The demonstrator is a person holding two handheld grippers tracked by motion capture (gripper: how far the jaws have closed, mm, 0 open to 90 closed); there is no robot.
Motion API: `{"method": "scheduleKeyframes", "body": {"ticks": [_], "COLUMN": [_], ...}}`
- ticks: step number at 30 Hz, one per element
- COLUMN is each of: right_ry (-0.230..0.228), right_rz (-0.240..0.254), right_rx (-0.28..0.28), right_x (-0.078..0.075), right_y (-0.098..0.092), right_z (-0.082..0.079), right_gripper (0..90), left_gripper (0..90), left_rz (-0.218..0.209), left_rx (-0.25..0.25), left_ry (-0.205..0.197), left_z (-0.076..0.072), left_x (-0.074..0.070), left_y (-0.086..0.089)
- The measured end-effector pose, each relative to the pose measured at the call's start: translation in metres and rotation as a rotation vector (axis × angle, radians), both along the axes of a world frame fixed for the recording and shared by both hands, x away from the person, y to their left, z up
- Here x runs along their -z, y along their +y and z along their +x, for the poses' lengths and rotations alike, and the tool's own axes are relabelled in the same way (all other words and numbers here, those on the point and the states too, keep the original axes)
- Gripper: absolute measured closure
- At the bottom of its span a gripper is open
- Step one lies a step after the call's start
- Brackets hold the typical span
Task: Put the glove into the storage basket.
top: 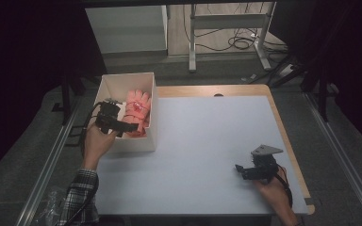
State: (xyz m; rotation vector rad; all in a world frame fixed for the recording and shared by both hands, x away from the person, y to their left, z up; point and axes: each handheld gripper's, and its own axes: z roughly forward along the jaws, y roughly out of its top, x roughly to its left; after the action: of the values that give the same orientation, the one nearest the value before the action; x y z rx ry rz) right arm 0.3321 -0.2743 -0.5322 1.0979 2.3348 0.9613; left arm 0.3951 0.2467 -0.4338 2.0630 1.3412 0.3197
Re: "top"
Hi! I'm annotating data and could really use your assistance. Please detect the white box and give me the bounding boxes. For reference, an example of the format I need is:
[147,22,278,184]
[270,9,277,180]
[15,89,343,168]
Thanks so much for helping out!
[91,72,158,154]

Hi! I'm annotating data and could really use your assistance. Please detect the pale blue table mat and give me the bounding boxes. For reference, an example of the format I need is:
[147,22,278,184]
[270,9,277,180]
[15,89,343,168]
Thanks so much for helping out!
[94,95,309,217]

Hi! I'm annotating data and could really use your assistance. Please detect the black floor cables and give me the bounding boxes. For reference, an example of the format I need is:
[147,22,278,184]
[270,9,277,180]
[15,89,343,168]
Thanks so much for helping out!
[182,2,289,55]

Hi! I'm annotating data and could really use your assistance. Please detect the grey metal desk frame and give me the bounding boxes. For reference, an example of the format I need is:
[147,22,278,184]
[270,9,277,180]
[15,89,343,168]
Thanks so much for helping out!
[188,1,278,73]

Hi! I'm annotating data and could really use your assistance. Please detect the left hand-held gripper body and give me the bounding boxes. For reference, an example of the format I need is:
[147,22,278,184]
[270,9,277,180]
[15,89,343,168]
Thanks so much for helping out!
[94,97,123,135]

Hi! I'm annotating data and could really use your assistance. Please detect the pink glove with red mark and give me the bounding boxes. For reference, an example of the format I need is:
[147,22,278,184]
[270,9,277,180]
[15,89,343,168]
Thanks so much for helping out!
[120,89,153,138]

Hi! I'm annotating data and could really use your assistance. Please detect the person's right hand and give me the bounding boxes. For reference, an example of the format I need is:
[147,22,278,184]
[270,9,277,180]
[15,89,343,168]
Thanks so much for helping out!
[253,165,292,218]

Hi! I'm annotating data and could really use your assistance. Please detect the person's left hand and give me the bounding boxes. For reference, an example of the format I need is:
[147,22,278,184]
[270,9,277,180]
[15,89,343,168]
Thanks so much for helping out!
[80,121,121,171]

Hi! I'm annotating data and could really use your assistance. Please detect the white power strip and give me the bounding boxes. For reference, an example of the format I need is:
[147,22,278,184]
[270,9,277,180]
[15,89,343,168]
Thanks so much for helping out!
[277,63,297,78]

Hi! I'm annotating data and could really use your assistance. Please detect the clear plastic bag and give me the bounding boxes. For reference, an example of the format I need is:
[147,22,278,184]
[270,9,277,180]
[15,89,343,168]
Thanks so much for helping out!
[31,186,67,226]

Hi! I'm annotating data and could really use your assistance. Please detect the metal floor rail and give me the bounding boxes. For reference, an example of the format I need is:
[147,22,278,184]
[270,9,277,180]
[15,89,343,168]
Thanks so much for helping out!
[13,93,87,226]
[304,92,362,226]

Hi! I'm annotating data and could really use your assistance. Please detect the right hand-held gripper black cable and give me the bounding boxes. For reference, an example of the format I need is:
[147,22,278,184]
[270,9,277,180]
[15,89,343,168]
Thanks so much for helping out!
[274,164,294,209]

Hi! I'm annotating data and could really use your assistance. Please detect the dark metal stand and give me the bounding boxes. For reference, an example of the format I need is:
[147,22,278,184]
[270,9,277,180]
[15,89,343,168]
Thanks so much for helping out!
[51,74,87,126]
[301,56,341,123]

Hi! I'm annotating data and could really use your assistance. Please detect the white cabinet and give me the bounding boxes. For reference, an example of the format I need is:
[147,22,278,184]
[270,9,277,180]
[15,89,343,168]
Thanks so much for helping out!
[84,4,170,55]

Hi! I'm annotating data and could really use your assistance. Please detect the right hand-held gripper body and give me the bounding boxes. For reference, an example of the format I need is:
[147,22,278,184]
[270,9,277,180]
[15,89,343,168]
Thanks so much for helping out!
[250,143,285,183]

